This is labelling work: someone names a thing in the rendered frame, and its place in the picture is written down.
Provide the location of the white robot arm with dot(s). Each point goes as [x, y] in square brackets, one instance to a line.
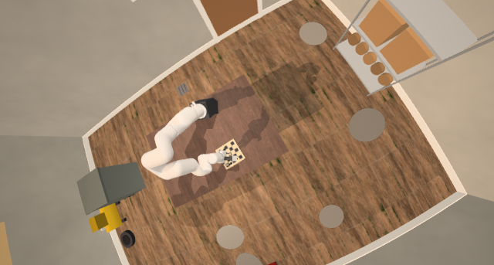
[164, 151]

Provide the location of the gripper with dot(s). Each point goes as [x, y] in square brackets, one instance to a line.
[224, 153]

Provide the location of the checkered chessboard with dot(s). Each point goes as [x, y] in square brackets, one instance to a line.
[232, 147]

